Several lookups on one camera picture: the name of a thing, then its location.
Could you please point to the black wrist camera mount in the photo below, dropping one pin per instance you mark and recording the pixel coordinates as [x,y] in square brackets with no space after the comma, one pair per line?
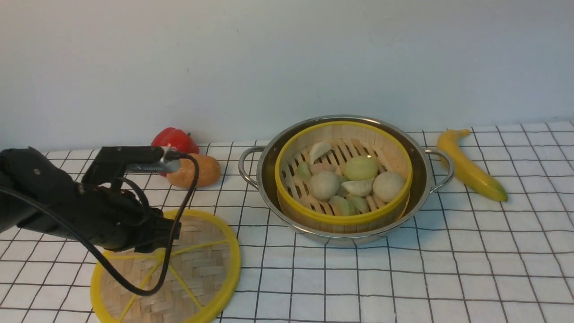
[114,162]

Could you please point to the bamboo steamer basket yellow rim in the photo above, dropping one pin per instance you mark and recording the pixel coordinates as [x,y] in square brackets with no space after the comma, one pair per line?
[342,213]

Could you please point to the woven bamboo steamer lid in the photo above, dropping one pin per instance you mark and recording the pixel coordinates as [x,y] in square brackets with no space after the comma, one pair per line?
[203,274]

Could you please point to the brown potato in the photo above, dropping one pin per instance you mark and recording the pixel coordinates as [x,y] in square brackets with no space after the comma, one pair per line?
[209,172]

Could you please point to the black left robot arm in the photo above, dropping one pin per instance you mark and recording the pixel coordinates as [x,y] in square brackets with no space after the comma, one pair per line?
[38,196]

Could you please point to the red bell pepper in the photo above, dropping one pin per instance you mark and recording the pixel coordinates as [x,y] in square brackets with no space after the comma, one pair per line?
[177,139]

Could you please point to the yellow banana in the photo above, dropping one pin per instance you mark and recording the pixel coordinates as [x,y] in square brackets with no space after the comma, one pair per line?
[466,171]

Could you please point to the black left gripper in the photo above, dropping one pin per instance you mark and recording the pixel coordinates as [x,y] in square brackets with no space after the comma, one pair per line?
[116,221]

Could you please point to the round white bun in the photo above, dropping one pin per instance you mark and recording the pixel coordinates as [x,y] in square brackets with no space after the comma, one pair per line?
[324,185]

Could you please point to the round beige bun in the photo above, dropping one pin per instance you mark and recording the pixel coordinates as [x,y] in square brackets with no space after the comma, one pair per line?
[388,185]

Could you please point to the white dumpling at back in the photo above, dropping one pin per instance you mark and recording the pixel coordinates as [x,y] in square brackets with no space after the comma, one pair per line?
[318,150]

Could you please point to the white folded dumpling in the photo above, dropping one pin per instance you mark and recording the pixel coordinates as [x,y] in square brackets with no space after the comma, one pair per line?
[359,188]

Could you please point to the pale green round bun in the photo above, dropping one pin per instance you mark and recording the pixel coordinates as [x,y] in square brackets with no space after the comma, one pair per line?
[361,168]

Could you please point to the stainless steel pot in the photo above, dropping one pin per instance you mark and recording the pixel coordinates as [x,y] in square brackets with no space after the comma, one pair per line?
[256,165]

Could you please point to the white checkered tablecloth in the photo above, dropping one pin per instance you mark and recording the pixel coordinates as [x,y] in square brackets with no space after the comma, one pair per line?
[461,259]

